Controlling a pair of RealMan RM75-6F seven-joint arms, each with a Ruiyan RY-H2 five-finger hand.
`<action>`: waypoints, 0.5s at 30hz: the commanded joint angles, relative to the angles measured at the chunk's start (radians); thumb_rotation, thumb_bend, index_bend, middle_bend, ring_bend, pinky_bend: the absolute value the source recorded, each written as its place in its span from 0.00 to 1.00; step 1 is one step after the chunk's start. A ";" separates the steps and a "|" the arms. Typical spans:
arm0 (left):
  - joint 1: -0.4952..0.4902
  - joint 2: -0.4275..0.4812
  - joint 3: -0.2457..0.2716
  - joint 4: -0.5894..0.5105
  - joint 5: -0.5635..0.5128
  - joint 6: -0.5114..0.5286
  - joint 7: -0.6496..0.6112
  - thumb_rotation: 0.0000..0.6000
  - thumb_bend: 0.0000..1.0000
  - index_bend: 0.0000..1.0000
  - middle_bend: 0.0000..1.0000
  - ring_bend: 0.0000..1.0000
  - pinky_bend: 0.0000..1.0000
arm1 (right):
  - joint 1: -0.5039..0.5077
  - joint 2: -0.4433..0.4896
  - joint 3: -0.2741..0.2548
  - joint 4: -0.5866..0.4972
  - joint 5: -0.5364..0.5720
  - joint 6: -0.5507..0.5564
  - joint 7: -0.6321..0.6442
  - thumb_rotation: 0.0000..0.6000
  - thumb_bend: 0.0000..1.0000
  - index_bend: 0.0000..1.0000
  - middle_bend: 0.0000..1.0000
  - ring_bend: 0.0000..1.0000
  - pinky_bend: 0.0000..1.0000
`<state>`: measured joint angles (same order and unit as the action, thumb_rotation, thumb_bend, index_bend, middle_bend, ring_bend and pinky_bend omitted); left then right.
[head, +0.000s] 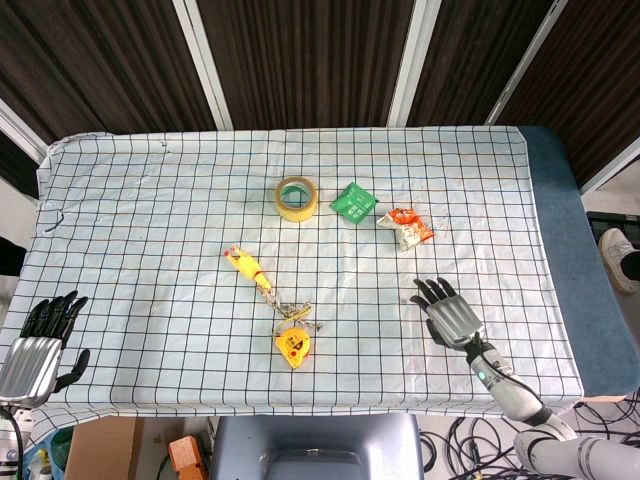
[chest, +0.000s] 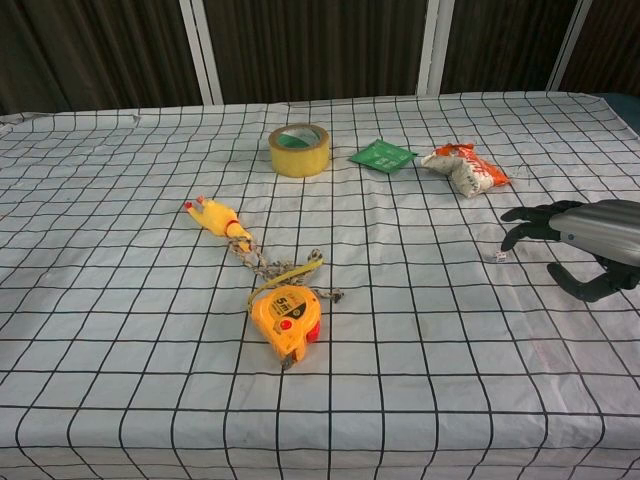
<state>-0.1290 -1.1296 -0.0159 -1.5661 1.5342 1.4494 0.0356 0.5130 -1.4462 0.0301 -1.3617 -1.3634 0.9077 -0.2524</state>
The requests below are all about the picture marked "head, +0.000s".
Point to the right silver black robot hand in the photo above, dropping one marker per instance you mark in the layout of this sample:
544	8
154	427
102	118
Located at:
451	314

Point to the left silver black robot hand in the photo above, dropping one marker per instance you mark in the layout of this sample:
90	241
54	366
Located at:
27	357

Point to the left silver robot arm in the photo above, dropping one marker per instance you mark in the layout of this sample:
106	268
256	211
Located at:
9	439

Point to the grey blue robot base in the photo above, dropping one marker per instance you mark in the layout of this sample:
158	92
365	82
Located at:
315	446

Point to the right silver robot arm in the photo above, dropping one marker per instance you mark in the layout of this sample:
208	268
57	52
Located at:
530	405

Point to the yellow tape roll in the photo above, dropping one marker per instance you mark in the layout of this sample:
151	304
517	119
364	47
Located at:
296	198

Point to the green plastic container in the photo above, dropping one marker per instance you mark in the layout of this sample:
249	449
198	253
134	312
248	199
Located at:
59	447

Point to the orange white snack packet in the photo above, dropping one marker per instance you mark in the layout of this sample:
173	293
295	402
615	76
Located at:
407	228

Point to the cardboard box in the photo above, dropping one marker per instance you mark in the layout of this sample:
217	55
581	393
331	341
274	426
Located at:
104	448

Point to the green snack packet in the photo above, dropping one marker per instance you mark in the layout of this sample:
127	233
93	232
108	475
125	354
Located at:
353	203

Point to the yellow tape measure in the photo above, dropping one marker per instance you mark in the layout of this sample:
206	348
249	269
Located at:
293	345

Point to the white sneaker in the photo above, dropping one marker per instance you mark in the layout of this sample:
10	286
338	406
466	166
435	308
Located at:
618	258

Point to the checkered white tablecloth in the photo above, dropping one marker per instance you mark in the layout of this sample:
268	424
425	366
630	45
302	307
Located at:
280	270

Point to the orange plastic tool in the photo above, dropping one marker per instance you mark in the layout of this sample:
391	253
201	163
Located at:
186	457

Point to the yellow rubber chicken toy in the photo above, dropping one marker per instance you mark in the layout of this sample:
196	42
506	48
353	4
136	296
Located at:
248	268

